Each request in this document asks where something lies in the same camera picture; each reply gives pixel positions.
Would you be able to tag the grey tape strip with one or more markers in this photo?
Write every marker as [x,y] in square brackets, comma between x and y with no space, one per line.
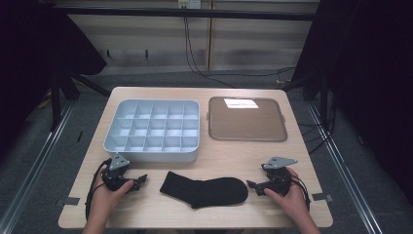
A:
[322,197]
[68,201]

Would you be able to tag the metal floor rail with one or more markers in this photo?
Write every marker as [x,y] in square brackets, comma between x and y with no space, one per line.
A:
[344,172]
[35,165]

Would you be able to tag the person's right hand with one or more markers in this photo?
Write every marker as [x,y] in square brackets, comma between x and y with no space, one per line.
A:
[293,200]

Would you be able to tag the black stand legs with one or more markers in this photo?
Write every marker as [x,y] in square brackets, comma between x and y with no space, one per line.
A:
[66,87]
[311,87]

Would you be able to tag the person's left hand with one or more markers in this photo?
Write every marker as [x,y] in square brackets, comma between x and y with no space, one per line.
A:
[104,200]

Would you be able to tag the brown tray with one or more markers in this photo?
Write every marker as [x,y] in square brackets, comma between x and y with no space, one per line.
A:
[246,125]

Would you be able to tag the light blue compartment box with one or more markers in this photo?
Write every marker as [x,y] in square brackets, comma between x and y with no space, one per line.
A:
[156,130]

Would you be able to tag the white power outlet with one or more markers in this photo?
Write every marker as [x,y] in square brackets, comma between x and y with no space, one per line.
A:
[190,4]

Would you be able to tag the black curtain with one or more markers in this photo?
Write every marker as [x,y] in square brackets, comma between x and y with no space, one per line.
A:
[39,58]
[373,81]

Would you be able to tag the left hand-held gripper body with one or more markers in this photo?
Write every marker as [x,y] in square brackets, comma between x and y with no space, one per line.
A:
[118,162]

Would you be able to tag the black horizontal bar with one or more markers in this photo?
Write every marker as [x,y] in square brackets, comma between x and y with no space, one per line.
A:
[162,13]

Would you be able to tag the black sock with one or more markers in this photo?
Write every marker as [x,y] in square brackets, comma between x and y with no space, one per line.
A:
[207,191]

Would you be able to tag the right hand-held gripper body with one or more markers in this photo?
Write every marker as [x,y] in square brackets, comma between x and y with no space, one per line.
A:
[279,178]

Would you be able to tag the small black floor object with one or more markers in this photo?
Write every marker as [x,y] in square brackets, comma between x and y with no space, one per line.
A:
[80,136]

